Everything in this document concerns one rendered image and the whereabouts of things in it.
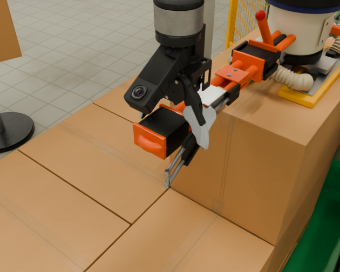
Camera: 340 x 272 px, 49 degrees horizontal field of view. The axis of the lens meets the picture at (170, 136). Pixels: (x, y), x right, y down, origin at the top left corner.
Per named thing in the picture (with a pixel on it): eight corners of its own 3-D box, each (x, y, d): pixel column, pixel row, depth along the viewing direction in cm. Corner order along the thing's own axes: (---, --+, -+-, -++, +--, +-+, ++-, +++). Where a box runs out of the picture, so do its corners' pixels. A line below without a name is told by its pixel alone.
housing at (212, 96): (201, 97, 83) (202, 80, 80) (226, 108, 80) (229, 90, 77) (182, 112, 79) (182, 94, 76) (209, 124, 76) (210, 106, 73)
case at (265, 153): (251, 107, 167) (265, 21, 141) (340, 142, 148) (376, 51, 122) (169, 185, 130) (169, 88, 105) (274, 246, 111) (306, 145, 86)
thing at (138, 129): (161, 122, 76) (161, 102, 73) (191, 137, 72) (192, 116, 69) (134, 144, 71) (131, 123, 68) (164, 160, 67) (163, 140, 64)
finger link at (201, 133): (232, 133, 66) (209, 87, 64) (214, 151, 63) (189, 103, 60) (219, 135, 69) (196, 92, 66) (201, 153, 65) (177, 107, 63)
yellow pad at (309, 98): (323, 50, 122) (326, 35, 119) (353, 59, 117) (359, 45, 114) (276, 96, 102) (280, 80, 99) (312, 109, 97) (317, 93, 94)
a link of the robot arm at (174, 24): (184, 15, 50) (139, 2, 54) (183, 46, 53) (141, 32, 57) (213, -1, 55) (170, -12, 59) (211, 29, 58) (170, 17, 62)
